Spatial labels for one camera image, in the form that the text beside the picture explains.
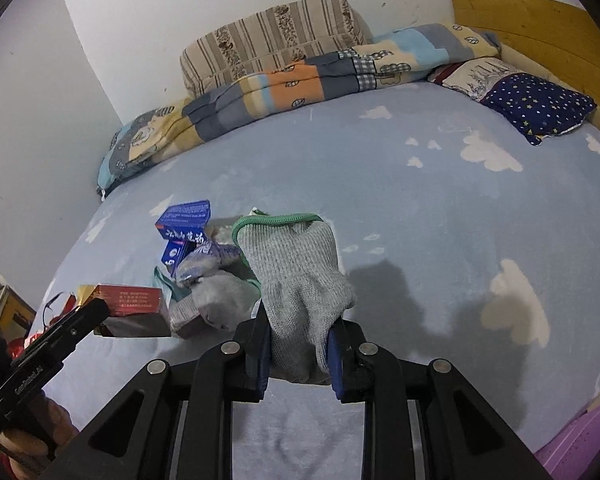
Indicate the striped beige pillow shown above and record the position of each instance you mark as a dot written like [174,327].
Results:
[269,40]

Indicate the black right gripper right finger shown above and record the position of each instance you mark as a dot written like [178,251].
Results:
[363,372]

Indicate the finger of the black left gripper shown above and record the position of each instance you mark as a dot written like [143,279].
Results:
[62,338]

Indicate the light blue cloud bedsheet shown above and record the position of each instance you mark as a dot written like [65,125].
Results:
[462,240]

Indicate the grey knit glove green cuff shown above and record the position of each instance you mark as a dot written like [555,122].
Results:
[295,261]

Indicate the patchwork folded quilt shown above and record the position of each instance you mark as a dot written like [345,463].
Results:
[403,56]

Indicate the blue medicine box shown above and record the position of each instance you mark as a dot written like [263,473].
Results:
[183,226]

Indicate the purple slipper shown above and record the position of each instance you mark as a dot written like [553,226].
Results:
[575,452]

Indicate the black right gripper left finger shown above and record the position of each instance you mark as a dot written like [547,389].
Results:
[235,371]

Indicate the navy star pillow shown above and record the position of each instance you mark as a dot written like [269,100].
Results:
[535,107]

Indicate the red cardboard box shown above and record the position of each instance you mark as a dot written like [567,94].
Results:
[134,311]

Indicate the yellow wooden headboard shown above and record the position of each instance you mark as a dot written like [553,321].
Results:
[560,37]

